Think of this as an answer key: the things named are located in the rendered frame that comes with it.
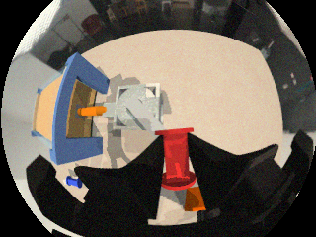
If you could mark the clear-panelled rack with blue frame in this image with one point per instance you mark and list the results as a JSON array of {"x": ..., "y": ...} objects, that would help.
[{"x": 43, "y": 110}]

